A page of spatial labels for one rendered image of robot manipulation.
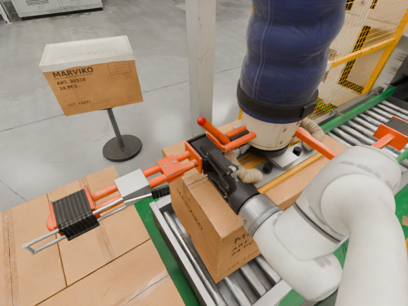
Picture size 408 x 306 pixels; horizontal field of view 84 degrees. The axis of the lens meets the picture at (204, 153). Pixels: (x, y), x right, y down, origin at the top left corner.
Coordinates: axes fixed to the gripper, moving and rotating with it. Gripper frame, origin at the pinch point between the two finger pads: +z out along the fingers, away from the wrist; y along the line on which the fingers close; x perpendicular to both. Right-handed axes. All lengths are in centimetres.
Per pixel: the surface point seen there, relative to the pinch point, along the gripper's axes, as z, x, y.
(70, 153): 176, -47, 119
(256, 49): 0.1, 15.5, -25.6
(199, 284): -13, -11, 59
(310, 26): -8.6, 20.8, -31.7
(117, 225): 36, -30, 66
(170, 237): 11, -11, 59
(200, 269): -7, -6, 65
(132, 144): 151, 11, 116
